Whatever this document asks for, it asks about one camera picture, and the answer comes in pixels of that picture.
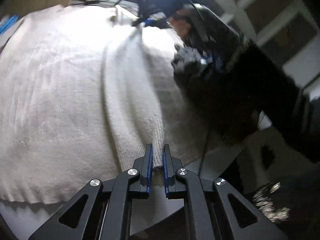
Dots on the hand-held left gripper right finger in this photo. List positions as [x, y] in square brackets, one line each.
[165, 172]

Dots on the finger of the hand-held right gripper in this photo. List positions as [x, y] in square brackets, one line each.
[152, 21]

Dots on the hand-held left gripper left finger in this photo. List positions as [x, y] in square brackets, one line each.
[149, 170]

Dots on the white knitted sweater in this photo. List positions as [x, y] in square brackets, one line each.
[62, 92]

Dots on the person's right forearm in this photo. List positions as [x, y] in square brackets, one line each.
[250, 85]

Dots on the person's right hand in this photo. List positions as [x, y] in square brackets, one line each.
[181, 25]

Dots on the person's dark sequined clothing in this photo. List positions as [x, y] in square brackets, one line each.
[287, 205]

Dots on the blue garment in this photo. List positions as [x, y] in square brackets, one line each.
[10, 22]

